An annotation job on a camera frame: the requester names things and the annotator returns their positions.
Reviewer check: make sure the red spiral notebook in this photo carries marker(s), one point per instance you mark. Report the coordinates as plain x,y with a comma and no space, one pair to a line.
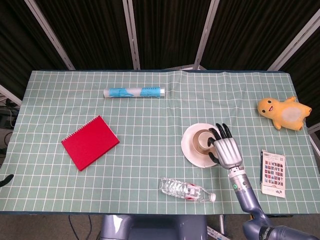
90,143

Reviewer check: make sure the yellow plush toy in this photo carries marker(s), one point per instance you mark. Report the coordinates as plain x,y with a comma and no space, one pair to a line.
287,113

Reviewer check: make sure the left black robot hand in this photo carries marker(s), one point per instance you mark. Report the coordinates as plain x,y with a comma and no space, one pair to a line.
6,180

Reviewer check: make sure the green checked tablecloth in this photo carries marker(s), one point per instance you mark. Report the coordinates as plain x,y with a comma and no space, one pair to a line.
150,150

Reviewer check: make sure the white partition post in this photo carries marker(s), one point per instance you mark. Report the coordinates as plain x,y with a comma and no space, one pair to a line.
295,42
314,130
131,35
10,95
50,35
206,35

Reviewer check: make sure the metal table leg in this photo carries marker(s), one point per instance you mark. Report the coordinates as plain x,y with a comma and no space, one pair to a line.
221,225

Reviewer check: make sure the black pleated curtain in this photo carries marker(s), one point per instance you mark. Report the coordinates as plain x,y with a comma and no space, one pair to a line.
172,30

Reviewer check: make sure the clear plastic water bottle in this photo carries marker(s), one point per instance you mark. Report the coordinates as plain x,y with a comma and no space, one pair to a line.
182,190

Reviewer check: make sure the sticker card pack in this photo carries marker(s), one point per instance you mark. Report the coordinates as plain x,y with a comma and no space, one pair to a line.
273,175

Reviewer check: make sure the grey robot torso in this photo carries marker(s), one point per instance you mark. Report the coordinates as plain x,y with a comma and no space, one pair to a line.
155,227

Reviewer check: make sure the clear roll with blue print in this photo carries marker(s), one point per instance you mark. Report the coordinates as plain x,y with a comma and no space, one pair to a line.
135,92

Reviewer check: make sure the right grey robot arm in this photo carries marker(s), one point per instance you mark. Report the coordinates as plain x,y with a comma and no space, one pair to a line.
246,197

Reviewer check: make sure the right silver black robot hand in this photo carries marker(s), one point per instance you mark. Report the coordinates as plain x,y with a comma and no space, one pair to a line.
227,151

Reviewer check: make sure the white paper plate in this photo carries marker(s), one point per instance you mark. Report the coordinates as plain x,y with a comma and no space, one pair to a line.
187,150

